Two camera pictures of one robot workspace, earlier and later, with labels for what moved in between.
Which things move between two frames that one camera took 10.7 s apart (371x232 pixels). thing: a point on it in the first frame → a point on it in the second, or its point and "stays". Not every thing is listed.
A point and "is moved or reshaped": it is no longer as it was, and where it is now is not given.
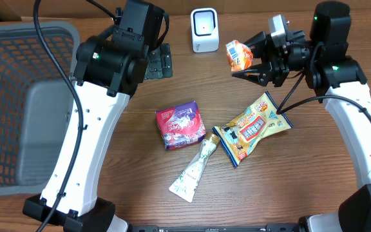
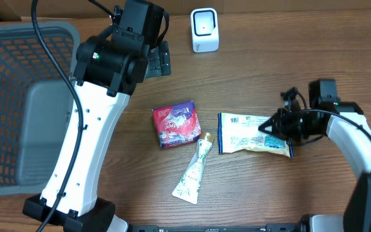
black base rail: x=214 y=228 stays
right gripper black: x=274 y=54 → x=277 y=122
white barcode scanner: x=204 y=23 stays
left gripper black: x=161 y=61 stays
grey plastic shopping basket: x=24 y=105 stays
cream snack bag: x=242 y=135 is moved or reshaped
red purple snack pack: x=181 y=125 is moved or reshaped
